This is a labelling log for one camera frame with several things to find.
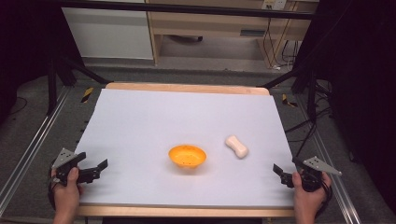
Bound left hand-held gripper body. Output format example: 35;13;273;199
49;147;101;188

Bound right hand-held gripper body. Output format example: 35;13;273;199
280;155;343;193

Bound orange perforated bowl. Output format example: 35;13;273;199
168;144;207;169

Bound person's right hand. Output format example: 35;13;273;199
291;170;332;216

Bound person's left hand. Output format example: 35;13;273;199
50;166;84;216

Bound yellow black striped tape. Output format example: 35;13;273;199
281;93;298;108
80;87;94;104

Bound white table mat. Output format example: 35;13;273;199
74;88;296;209

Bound wooden table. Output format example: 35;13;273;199
77;81;296;218

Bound white cabinet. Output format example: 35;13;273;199
61;0;154;61

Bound wooden desk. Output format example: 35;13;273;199
145;0;319;69

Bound aluminium rail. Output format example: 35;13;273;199
295;96;363;224
0;87;73;216

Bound black floor cables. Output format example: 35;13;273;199
284;78;334;158

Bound hanging desk cables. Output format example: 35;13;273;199
262;17;300;70

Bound white wall socket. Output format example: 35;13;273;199
261;0;288;11

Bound black metal frame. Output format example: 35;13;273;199
46;0;321;122

